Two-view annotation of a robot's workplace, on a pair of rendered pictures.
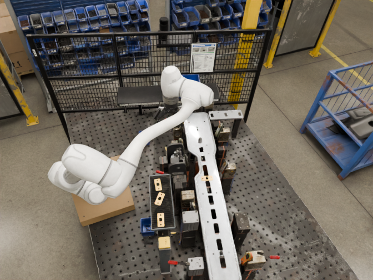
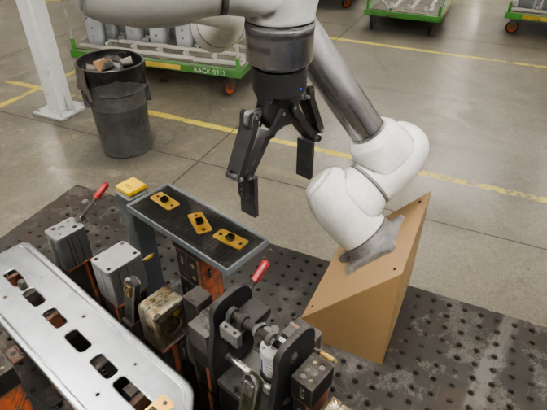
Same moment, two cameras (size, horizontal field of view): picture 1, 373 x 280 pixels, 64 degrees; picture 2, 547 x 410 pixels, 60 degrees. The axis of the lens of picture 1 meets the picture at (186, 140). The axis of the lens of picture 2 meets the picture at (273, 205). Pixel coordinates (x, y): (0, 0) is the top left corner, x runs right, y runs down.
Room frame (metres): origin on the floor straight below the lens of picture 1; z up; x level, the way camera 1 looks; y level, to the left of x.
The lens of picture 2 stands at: (1.70, -0.30, 1.88)
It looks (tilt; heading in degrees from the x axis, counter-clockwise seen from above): 36 degrees down; 140
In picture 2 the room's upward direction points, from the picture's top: straight up
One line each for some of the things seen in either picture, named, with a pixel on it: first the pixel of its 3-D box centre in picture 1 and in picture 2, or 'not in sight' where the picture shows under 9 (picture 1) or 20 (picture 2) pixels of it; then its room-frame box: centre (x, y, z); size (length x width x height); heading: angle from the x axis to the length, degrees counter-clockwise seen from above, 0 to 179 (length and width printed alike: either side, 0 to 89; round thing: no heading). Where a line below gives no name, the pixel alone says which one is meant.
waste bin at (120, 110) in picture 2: not in sight; (119, 105); (-1.61, 0.94, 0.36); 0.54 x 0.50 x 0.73; 115
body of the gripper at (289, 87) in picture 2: (170, 106); (279, 95); (1.23, 0.10, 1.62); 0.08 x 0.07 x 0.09; 99
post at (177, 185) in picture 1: (177, 199); (204, 350); (1.03, 0.03, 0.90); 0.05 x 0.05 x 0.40; 9
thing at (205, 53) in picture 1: (202, 58); not in sight; (2.18, -0.09, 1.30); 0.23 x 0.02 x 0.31; 99
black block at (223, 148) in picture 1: (220, 159); not in sight; (1.46, -0.29, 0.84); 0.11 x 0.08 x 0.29; 99
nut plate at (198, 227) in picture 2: (159, 198); (199, 220); (0.89, 0.14, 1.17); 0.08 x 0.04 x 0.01; 166
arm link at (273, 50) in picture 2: (170, 96); (279, 42); (1.23, 0.10, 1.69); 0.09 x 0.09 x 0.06
